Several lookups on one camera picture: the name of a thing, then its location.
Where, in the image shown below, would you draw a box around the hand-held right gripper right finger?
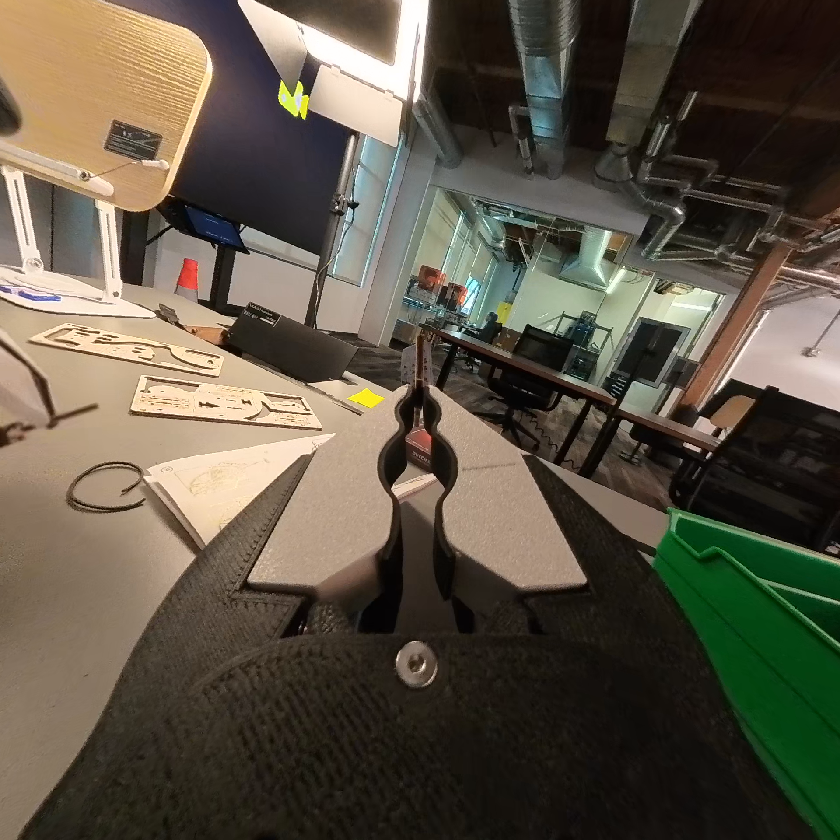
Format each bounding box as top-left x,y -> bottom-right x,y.
425,387 -> 588,601

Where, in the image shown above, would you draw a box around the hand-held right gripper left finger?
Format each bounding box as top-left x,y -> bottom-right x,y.
248,386 -> 413,608

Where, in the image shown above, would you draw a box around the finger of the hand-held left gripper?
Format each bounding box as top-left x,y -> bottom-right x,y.
0,328 -> 56,431

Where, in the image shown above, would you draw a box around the wooden model parts sheet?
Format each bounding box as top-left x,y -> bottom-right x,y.
130,375 -> 324,431
29,323 -> 225,378

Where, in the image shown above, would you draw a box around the blue flat object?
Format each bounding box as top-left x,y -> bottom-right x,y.
0,279 -> 63,304

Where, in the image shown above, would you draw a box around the black rubber band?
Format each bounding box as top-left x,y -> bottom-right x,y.
67,461 -> 147,511

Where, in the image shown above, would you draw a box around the paper instruction sheet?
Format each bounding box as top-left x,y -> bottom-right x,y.
144,433 -> 437,551

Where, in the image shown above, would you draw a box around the long brown office table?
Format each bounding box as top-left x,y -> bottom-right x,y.
420,325 -> 618,476

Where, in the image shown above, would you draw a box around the black cardboard box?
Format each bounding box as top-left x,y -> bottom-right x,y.
226,302 -> 358,383

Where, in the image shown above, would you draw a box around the black office chair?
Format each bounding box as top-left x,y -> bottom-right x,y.
489,325 -> 573,450

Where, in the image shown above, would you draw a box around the orange 3d printers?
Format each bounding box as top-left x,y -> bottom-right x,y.
410,266 -> 483,317

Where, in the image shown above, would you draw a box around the small tablet screen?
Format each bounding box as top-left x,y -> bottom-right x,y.
157,200 -> 250,256

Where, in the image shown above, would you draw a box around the green plastic bin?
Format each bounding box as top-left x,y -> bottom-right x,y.
653,507 -> 840,840

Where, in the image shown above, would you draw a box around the black mesh chair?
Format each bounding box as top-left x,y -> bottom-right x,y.
669,379 -> 840,553

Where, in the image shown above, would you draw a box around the wooden board white stand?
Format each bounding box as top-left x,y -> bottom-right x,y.
0,0 -> 214,319

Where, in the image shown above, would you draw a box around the dark blue display panel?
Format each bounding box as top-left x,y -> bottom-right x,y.
118,0 -> 368,258

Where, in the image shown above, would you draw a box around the metal air duct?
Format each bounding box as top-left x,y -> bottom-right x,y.
508,0 -> 585,179

